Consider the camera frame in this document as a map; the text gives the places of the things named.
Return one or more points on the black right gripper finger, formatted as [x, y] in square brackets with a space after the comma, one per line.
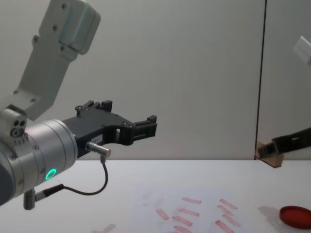
[291, 142]

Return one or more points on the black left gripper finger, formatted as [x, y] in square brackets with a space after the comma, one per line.
[92, 105]
[145, 129]

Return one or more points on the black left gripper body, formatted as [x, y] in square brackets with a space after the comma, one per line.
[97, 126]

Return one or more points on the small brown wooden block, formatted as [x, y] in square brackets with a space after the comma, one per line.
[273, 159]

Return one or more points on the round red plastic lid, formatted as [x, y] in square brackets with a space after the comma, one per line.
[296, 216]

